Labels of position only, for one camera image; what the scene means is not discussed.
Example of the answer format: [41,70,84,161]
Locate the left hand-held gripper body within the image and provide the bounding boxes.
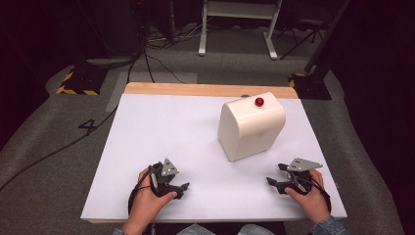
[149,158,185,201]

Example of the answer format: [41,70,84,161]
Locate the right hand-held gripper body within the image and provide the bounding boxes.
[277,157,324,197]

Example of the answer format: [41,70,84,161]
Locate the person's right hand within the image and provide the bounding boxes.
[284,168,332,224]

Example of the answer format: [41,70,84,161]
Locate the person's left hand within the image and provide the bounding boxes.
[129,167,179,227]

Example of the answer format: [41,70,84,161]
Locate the white table board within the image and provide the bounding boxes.
[79,92,348,224]

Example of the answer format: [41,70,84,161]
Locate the person's left leg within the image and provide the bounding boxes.
[175,222,217,235]

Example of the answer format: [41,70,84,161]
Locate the person's leg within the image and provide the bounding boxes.
[237,223,276,235]
[175,222,217,235]

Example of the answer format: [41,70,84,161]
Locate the cream rounded box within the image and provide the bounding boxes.
[216,91,287,163]

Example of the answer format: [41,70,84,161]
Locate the person's right leg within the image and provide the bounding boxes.
[237,223,276,235]

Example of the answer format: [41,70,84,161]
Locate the black yellow striped stand base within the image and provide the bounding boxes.
[287,72,333,101]
[55,66,110,97]

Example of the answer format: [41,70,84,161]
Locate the black slanted stand pole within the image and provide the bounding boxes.
[303,0,352,76]

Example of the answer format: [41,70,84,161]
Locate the black tripod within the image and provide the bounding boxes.
[279,18,329,61]

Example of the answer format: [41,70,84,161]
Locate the black upright stand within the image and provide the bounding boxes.
[71,0,149,71]

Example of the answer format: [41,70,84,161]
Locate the right hand-held gripper cable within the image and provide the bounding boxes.
[306,177,333,213]

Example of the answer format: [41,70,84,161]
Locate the hand-held gripper cable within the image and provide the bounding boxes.
[306,177,333,213]
[127,177,153,214]

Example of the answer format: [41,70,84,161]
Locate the left hand-held gripper cable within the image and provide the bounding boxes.
[127,177,153,214]

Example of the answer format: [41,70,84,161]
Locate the thin black floor cable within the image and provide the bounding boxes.
[142,50,188,85]

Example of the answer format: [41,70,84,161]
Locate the long black floor cable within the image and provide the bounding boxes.
[0,105,119,193]

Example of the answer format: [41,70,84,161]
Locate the white metal table frame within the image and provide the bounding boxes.
[198,0,284,61]

